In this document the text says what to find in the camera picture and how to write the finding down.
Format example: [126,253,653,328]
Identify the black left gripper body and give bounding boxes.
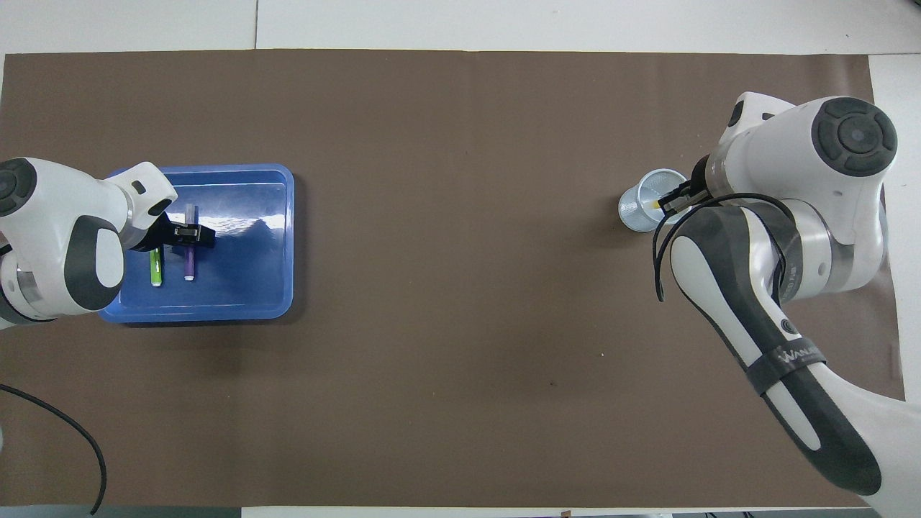
[132,211,182,253]

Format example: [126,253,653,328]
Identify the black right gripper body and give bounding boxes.
[689,155,715,203]

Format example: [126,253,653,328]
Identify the purple pen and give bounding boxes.
[183,204,198,282]

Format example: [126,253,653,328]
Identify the translucent plastic cup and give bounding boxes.
[618,168,696,233]

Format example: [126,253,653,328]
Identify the blue plastic tray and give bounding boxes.
[99,164,296,323]

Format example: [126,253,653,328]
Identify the brown table mat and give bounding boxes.
[0,49,916,508]

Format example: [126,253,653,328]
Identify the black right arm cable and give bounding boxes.
[652,192,797,303]

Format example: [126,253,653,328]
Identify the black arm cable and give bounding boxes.
[0,383,108,516]
[652,192,797,303]

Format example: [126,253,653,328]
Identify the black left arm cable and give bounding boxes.
[0,383,108,516]

